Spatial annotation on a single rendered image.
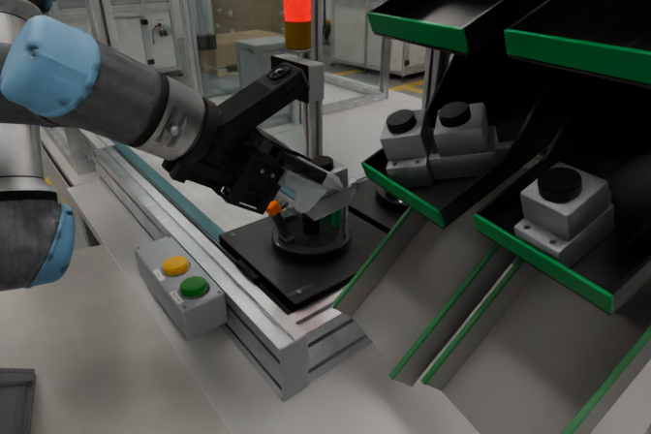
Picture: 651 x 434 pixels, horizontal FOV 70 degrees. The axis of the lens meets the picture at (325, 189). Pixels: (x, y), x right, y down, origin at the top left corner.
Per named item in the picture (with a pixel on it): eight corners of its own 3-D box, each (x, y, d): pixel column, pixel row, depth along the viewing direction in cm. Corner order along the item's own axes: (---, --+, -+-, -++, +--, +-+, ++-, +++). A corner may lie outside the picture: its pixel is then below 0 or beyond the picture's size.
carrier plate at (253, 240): (295, 315, 67) (295, 303, 66) (219, 243, 84) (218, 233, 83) (408, 255, 81) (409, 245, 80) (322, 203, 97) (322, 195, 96)
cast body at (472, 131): (434, 180, 49) (417, 128, 44) (439, 154, 51) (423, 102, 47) (520, 172, 45) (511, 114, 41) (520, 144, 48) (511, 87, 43)
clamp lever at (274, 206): (285, 242, 76) (268, 209, 71) (278, 236, 77) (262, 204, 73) (301, 229, 77) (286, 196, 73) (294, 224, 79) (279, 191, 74)
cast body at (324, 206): (314, 222, 60) (309, 176, 56) (296, 206, 63) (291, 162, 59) (364, 198, 63) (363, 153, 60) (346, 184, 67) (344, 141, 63)
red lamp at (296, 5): (294, 22, 83) (294, -8, 80) (279, 19, 86) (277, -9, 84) (316, 20, 85) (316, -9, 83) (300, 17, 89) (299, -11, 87)
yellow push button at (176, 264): (170, 283, 74) (168, 272, 73) (160, 270, 76) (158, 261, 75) (193, 273, 76) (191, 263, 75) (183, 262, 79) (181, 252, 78)
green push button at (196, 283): (188, 306, 69) (186, 295, 68) (177, 293, 72) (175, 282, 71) (212, 294, 71) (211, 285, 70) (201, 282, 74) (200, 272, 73)
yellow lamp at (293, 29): (294, 51, 85) (294, 23, 83) (280, 47, 88) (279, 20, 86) (317, 47, 88) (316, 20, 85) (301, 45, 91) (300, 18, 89)
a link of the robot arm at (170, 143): (153, 65, 46) (181, 88, 40) (193, 86, 49) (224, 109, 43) (119, 131, 47) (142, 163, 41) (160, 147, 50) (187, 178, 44)
